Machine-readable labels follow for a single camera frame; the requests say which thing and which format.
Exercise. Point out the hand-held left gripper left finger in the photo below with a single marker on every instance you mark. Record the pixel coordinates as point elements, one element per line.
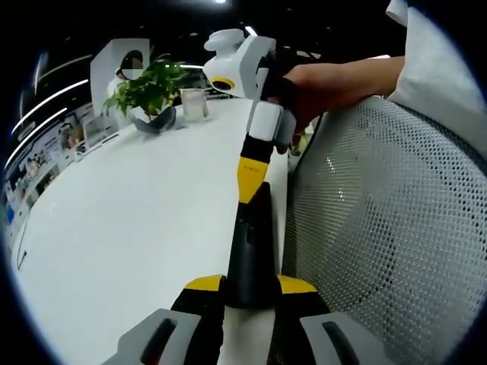
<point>198,323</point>

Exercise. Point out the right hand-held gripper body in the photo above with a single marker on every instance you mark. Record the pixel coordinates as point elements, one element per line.
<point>243,64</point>

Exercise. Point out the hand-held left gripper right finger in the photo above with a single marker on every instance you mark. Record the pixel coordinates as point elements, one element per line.
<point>300,331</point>

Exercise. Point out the black remote control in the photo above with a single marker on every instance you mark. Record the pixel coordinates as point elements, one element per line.
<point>251,247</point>

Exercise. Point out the person's right hand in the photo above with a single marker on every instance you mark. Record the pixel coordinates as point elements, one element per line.
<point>316,91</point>

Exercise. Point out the clear glass jar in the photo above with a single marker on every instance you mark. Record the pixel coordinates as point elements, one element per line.
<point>195,105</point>

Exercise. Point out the green potted plant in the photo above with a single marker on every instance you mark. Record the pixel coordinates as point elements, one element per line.
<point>148,87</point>

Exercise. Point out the dark plant pot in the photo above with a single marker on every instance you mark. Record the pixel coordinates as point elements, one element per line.
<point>154,123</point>

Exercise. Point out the grey mesh office chair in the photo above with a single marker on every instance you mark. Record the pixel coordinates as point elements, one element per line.
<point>388,235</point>

